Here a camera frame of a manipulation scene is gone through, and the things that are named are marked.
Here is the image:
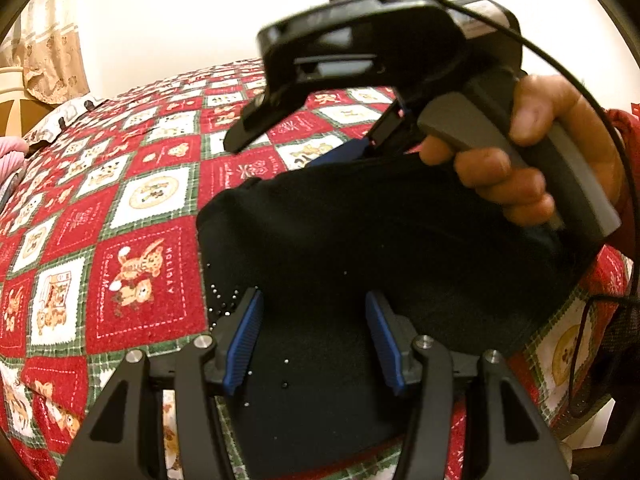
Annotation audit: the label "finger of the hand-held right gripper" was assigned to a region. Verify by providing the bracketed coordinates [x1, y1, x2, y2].
[305, 101, 417, 169]

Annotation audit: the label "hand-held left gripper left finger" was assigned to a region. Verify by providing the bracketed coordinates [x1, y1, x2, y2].
[60, 287, 266, 480]

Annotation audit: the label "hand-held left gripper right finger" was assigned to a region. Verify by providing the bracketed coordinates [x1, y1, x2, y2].
[365, 292, 571, 480]

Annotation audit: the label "black pants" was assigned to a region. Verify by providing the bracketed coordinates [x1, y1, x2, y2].
[197, 152, 596, 461]

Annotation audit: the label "person's right forearm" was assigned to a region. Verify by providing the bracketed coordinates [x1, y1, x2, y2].
[605, 104, 640, 221]

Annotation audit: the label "person's right hand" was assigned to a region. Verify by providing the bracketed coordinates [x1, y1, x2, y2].
[421, 75, 627, 227]

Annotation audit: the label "red printed patchwork bedspread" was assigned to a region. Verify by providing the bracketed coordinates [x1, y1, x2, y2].
[0, 57, 640, 480]

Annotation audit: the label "grey patterned pillow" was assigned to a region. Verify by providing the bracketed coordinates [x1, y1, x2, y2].
[22, 95, 106, 147]

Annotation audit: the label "pink folded blanket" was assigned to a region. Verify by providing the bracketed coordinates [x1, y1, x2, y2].
[0, 137, 28, 176]

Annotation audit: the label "beige patterned curtain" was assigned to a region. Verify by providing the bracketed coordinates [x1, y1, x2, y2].
[0, 0, 92, 106]

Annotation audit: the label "cream and brown headboard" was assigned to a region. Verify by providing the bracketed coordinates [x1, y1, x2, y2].
[0, 66, 27, 128]

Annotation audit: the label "black cable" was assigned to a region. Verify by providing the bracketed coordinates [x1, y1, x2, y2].
[400, 0, 640, 417]

